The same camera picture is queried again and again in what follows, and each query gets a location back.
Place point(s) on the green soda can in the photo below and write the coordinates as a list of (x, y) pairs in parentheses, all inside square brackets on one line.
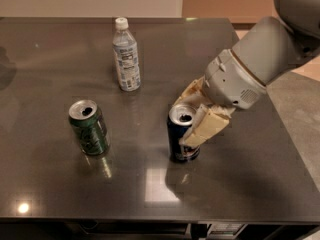
[(87, 122)]

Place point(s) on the clear plastic water bottle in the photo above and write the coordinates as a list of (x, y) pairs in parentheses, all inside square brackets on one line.
[(126, 56)]

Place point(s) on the drawer unit under table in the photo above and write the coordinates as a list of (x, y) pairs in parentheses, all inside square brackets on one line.
[(194, 230)]

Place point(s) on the blue pepsi can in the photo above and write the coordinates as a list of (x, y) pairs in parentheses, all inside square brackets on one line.
[(179, 120)]

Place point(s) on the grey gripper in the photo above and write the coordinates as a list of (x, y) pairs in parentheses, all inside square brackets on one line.
[(232, 80)]

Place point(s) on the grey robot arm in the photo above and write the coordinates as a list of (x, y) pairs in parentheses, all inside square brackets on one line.
[(276, 45)]

